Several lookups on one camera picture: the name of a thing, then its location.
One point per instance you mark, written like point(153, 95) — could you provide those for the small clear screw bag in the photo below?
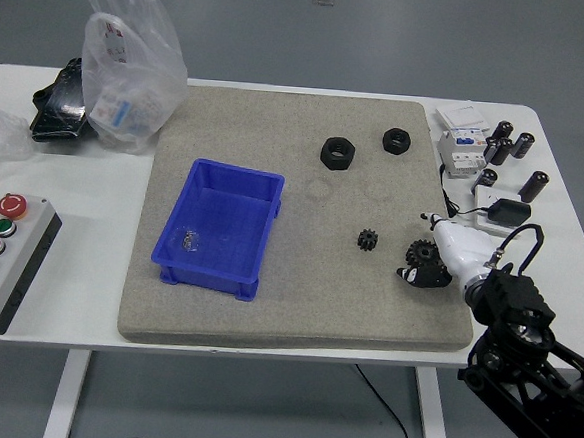
point(189, 240)

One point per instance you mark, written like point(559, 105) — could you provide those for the grey push-button control box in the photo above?
point(13, 269)

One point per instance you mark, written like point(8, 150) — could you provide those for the white wall socket plate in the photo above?
point(483, 197)

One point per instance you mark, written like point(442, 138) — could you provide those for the black cylindrical capacitor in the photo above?
point(503, 130)
point(504, 152)
point(486, 179)
point(492, 149)
point(525, 145)
point(535, 186)

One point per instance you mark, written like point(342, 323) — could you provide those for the grey-brown mat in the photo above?
point(286, 304)

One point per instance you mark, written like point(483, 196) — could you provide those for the small black gear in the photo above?
point(368, 240)

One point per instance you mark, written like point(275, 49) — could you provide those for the large black double gear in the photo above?
point(422, 253)

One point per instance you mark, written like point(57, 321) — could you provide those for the blue plastic box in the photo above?
point(222, 209)

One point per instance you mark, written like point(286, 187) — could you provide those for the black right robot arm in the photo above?
point(512, 294)

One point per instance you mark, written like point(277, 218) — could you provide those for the white circuit breaker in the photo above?
point(459, 155)

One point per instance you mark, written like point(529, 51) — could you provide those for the white flat card box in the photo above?
point(462, 118)

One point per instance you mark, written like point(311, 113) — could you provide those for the white blue carton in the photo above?
point(110, 110)

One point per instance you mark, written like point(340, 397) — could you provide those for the clear plastic bag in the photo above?
point(133, 57)

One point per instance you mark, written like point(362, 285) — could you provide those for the white table leg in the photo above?
point(66, 394)
point(432, 414)

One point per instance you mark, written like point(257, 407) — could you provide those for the small black hex nut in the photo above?
point(396, 141)

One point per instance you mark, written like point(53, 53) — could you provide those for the large black hex nut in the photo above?
point(337, 153)

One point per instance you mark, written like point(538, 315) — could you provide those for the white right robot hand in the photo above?
point(463, 248)

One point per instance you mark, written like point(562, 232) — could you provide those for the black moulded plastic part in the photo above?
point(59, 107)

